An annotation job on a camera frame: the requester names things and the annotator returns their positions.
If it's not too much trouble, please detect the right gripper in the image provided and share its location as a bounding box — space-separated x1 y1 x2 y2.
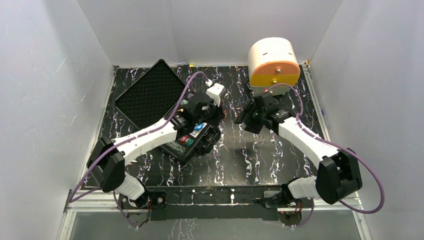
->
233 100 266 135

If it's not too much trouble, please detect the black poker set case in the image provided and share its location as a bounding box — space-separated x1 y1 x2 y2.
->
115 59 221 163

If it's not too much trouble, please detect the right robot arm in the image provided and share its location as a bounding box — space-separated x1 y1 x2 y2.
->
233 92 363 207

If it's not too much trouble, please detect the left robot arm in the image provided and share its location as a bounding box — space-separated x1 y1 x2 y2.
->
87 92 225 208

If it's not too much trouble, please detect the white round drawer cabinet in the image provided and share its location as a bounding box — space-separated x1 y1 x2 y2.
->
247 37 301 96

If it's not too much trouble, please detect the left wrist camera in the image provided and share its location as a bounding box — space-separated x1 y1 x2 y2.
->
205 79 226 106

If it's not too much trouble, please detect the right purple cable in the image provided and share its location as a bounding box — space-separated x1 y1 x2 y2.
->
264 83 386 229

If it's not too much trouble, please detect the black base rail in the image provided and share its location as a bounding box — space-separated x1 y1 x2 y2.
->
118 185 285 221

